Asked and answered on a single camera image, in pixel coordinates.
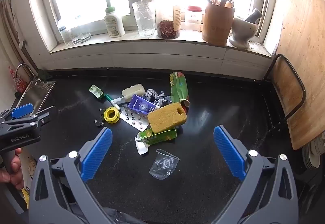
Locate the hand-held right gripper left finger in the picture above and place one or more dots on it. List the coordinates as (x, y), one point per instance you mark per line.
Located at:
(97, 155)

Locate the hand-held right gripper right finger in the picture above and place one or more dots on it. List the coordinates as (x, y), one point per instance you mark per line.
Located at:
(229, 153)

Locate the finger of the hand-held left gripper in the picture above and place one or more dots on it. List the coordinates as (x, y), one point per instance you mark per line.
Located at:
(47, 115)
(22, 109)

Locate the silver pill blister pack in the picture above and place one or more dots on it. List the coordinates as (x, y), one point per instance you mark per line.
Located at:
(133, 120)

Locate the green paper carton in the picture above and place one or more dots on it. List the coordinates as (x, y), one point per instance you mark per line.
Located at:
(157, 136)

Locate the clear plastic cup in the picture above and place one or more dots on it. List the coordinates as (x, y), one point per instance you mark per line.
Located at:
(162, 165)

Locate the person's left hand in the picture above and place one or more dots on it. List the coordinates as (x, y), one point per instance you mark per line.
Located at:
(16, 163)

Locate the stainless steel sink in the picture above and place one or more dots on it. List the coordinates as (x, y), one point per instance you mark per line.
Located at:
(35, 94)

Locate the red printed packet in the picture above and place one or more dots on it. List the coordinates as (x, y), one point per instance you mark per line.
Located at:
(21, 84)

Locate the green scouring pad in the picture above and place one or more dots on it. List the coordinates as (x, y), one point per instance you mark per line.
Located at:
(44, 75)

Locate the yellow tape roll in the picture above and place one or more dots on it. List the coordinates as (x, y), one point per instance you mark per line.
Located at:
(108, 115)

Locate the white marker with green cap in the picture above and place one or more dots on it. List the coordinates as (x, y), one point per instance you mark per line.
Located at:
(111, 101)

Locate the purple toothpaste tube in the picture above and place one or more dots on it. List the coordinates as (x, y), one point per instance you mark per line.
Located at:
(141, 106)

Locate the round red lid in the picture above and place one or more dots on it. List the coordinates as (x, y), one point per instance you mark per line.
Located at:
(186, 103)

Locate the yellow sponge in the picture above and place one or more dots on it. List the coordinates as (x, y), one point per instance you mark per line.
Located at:
(166, 117)

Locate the white foam brush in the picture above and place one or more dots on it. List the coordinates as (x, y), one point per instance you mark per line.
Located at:
(133, 90)

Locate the small glass jar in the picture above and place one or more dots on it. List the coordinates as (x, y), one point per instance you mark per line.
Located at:
(65, 36)

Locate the green snack bag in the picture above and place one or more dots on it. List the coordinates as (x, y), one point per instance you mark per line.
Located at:
(179, 89)

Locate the small shot glass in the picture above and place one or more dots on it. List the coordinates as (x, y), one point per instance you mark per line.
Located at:
(85, 35)
(76, 37)

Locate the crumpled silver blue wrapper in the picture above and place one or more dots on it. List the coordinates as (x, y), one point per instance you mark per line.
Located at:
(155, 94)

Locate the stack of white plates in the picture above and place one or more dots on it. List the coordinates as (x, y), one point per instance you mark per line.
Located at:
(316, 150)

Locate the white foam pump bottle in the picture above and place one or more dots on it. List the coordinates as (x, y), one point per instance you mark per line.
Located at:
(114, 23)

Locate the white stone mortar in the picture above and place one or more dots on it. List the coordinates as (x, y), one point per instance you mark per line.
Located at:
(241, 32)

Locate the bamboo utensil holder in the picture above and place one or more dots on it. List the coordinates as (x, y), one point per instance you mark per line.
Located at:
(217, 26)

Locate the textured glass cup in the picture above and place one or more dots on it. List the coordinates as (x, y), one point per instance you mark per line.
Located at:
(143, 21)

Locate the large wooden cutting board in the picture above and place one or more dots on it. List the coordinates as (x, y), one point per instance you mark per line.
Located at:
(302, 36)

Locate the clear jar of red peppercorns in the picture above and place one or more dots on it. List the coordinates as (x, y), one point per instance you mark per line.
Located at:
(167, 28)

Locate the clear jar with red lid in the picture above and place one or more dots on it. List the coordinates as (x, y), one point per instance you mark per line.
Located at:
(194, 18)

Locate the grey stone pestle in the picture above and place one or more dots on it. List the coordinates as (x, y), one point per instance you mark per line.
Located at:
(255, 14)

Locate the black plastic bracket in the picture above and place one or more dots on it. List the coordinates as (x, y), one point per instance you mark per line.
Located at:
(99, 123)

